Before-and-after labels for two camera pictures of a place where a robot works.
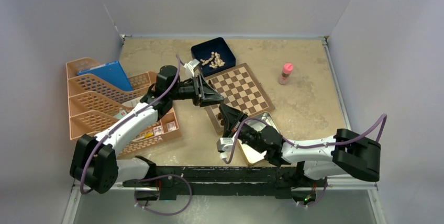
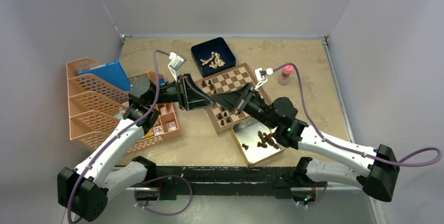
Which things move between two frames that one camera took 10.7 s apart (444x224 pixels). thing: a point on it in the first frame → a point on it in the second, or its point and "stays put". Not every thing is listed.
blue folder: (111, 71) stays put
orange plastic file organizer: (94, 104) stays put
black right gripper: (231, 118) → (232, 101)
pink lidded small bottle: (287, 69) stays put
